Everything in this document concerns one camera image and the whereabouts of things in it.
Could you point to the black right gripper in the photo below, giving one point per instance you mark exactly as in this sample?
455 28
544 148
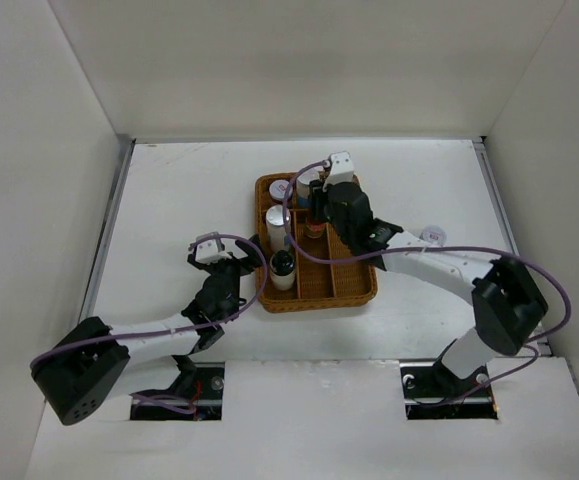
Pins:
329 190

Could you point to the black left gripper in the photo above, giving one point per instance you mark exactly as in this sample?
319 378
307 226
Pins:
253 260

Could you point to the sago jar blue label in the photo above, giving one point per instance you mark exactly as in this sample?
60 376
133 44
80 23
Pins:
302 185

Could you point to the brown sauce bottle red label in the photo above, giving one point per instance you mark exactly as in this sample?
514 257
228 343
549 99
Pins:
314 228

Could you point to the silver-lid white granule jar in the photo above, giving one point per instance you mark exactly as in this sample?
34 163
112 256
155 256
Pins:
276 230

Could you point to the black-top salt grinder bottle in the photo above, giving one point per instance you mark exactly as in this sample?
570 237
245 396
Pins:
283 270

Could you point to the small spice jar white lid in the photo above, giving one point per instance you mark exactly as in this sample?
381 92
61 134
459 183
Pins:
277 190

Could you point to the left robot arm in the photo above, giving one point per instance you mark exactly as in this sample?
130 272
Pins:
97 361

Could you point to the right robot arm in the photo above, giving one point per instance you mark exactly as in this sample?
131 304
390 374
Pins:
507 304

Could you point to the brown wicker divided basket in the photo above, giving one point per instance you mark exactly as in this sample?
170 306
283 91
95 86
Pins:
316 286

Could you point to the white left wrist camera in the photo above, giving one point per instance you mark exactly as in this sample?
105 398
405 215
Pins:
208 249

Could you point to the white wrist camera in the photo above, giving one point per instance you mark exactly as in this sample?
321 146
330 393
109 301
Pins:
339 168
208 249

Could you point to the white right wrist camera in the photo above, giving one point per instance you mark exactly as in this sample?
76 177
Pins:
339 168

